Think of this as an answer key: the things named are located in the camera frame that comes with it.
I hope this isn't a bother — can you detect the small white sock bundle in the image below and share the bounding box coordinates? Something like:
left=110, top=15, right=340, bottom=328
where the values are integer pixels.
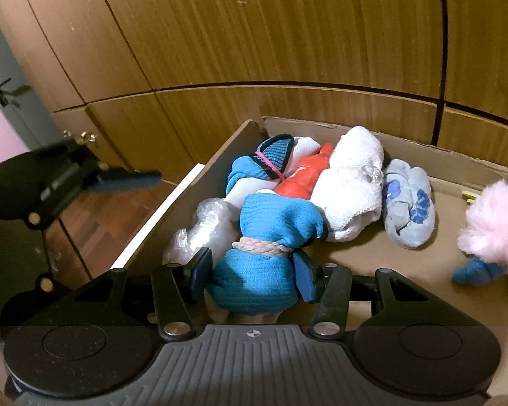
left=290, top=136, right=322, bottom=161

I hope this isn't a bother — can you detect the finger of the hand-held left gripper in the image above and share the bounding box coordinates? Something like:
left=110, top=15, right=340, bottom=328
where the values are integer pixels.
left=82, top=165, right=164, bottom=197
left=25, top=211, right=68, bottom=301

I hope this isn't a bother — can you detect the clear plastic bundle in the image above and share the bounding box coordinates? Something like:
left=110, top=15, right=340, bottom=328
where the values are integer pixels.
left=162, top=198, right=240, bottom=265

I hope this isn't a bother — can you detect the pink fluffy sock bundle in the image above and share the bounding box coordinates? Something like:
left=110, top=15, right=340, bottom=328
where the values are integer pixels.
left=452, top=180, right=508, bottom=286

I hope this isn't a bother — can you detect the grey sock bundle blue print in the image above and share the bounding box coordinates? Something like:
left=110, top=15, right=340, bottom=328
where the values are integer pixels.
left=382, top=158, right=436, bottom=249

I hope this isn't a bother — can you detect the white knit sock bundle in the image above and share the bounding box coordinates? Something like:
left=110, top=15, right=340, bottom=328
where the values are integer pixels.
left=311, top=126, right=385, bottom=243

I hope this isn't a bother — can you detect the cardboard box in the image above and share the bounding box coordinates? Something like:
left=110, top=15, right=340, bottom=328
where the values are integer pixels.
left=123, top=116, right=508, bottom=398

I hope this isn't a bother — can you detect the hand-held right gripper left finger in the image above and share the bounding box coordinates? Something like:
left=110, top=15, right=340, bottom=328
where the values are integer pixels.
left=74, top=247, right=214, bottom=341

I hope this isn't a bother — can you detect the blue knit sock braided band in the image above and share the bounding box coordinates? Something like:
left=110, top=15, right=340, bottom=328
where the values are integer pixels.
left=207, top=192, right=329, bottom=316

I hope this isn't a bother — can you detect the white side table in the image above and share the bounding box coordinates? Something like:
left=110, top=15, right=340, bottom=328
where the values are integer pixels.
left=110, top=163, right=206, bottom=271

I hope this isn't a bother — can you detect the orange plastic bag bundle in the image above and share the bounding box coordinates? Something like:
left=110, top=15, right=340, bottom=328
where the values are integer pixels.
left=273, top=143, right=335, bottom=199

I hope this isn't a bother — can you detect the grey door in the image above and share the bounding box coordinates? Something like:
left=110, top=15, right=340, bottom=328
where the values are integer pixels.
left=0, top=13, right=64, bottom=153

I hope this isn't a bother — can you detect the blue sock bundle pink band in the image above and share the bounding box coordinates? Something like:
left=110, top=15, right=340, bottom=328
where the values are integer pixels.
left=225, top=133, right=297, bottom=197

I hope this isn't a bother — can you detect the black door handle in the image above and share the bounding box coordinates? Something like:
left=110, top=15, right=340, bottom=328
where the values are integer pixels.
left=0, top=78, right=32, bottom=106

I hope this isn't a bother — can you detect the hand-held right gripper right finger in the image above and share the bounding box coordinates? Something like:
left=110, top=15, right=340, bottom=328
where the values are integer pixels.
left=292, top=249, right=432, bottom=339

